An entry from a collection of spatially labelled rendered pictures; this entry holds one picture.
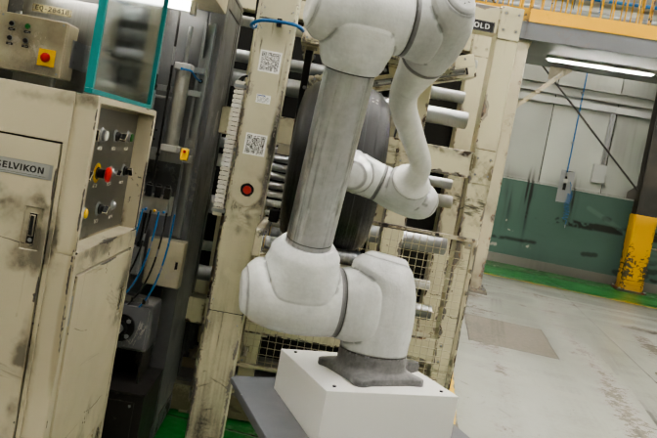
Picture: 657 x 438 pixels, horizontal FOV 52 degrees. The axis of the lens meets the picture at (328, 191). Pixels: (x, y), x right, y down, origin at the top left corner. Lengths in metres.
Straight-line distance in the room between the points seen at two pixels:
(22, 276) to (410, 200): 0.95
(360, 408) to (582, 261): 10.54
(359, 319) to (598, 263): 10.57
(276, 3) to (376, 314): 1.30
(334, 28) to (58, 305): 0.91
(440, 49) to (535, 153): 10.44
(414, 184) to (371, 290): 0.37
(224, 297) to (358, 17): 1.41
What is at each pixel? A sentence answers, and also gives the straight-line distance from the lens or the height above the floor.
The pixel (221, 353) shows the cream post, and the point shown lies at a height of 0.47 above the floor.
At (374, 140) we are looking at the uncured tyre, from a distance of 2.18.
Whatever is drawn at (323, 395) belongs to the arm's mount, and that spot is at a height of 0.75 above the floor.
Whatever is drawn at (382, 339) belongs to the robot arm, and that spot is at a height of 0.86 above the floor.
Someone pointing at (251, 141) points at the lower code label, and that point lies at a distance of 2.37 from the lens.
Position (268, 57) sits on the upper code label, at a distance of 2.39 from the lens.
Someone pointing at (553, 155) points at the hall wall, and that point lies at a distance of 11.80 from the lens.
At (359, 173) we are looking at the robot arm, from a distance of 1.71.
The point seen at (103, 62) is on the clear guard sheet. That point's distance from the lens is 1.71.
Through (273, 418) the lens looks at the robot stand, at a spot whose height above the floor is 0.65.
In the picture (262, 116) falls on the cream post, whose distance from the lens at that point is 2.37.
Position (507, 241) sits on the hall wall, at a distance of 11.68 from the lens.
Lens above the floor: 1.23
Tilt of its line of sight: 3 degrees down
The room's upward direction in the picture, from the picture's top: 10 degrees clockwise
